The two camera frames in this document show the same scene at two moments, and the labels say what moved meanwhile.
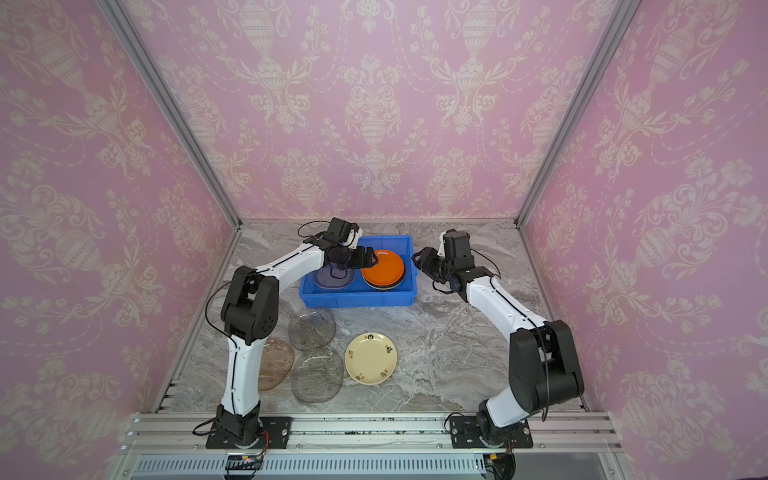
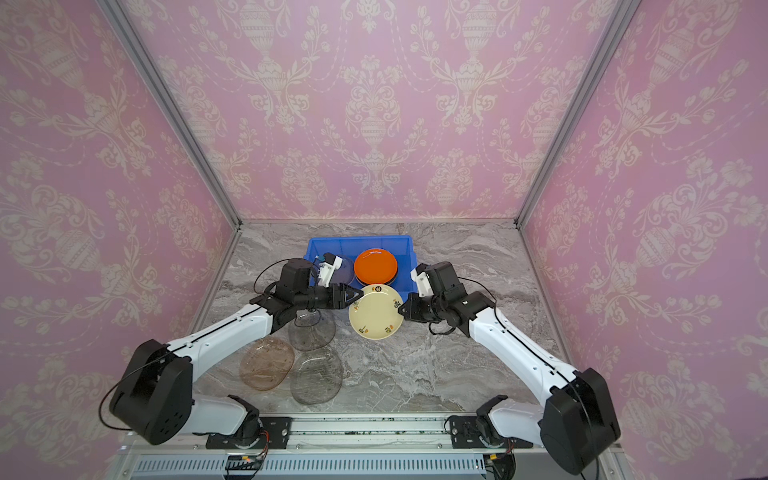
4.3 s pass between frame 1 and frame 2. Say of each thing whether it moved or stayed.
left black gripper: moved
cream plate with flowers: moved
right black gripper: moved
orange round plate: stayed
